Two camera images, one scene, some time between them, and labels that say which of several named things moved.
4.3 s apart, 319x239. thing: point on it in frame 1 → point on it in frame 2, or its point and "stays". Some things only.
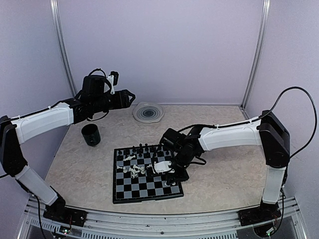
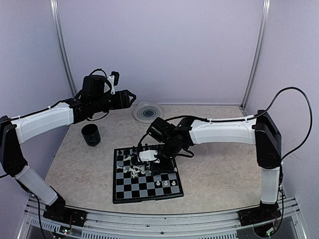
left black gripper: [122, 101] stays
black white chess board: [134, 179] stays
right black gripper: [183, 177] → [168, 167]
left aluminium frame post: [53, 5] stays
